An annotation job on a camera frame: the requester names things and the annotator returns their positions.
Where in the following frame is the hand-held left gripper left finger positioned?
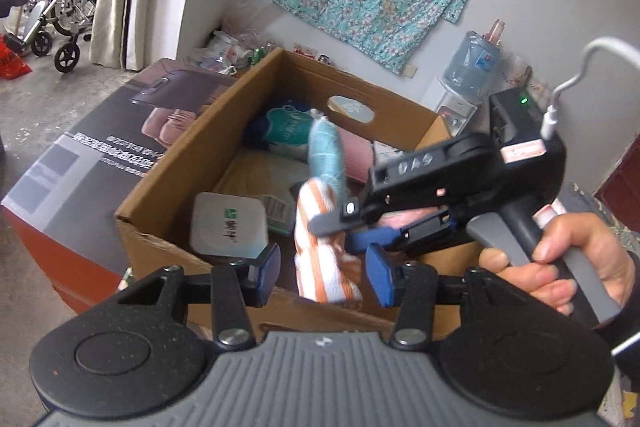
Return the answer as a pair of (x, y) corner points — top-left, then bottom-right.
(116, 243), (282, 352)

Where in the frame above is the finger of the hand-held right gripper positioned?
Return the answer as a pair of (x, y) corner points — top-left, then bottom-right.
(307, 201), (453, 238)
(345, 212), (469, 255)

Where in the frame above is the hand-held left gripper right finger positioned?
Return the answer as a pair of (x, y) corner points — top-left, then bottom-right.
(365, 244), (503, 350)

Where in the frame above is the orange striped towel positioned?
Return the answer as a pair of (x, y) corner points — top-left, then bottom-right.
(294, 177), (366, 308)

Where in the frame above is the teal towel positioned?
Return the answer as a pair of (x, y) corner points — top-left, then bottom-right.
(307, 109), (347, 198)

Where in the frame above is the teal wet wipes pack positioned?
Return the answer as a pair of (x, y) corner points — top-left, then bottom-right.
(247, 104), (321, 158)

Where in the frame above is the brown cardboard box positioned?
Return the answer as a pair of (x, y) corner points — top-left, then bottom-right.
(115, 48), (481, 340)

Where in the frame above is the person's right hand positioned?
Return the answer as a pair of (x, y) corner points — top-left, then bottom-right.
(477, 212), (637, 323)

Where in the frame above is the clear packet with barcode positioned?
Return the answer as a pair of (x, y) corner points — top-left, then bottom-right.
(260, 187), (301, 237)

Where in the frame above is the white lidded wipes box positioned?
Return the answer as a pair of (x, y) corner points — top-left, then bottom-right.
(190, 192), (269, 259)

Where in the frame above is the blue water jug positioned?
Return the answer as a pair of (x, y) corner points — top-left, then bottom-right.
(442, 31), (503, 100)

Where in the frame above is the brown wooden door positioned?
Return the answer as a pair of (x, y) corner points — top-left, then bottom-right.
(592, 177), (640, 218)

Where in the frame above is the large dark printed carton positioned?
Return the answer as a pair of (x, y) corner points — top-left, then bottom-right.
(0, 57), (238, 315)

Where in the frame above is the clear plastic bag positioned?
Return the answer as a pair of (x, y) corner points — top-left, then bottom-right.
(220, 0), (273, 52)

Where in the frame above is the red plastic bag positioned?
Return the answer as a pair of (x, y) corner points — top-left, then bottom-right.
(0, 42), (33, 80)

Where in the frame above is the dark padded seat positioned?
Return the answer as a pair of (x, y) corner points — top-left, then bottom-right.
(0, 0), (28, 20)

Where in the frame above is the white cable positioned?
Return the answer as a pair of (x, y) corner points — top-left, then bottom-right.
(544, 37), (640, 142)

